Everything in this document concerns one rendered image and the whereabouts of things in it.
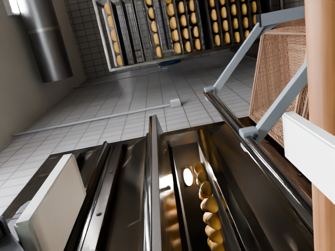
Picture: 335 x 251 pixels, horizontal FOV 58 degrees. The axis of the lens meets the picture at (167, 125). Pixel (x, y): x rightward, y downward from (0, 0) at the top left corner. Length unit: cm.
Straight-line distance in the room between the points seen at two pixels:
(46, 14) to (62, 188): 316
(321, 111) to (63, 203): 19
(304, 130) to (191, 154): 172
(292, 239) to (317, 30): 80
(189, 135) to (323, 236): 156
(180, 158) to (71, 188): 172
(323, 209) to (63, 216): 21
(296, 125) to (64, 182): 13
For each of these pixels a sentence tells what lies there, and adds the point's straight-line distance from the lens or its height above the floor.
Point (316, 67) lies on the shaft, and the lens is 25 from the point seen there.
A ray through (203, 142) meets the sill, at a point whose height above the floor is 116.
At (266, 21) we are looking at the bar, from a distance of 114.
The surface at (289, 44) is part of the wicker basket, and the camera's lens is 186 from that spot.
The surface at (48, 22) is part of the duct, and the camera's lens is 330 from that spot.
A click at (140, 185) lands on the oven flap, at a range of 131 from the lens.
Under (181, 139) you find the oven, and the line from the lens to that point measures 184.
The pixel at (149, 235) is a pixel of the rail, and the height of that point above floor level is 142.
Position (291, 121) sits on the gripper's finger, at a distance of 18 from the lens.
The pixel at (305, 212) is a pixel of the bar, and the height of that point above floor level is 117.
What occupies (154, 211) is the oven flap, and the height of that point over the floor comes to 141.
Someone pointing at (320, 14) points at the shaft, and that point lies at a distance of 24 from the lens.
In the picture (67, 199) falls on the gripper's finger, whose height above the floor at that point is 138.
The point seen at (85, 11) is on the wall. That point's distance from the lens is 532.
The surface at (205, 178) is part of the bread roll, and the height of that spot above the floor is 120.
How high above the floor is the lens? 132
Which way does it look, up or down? 1 degrees up
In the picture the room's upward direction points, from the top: 101 degrees counter-clockwise
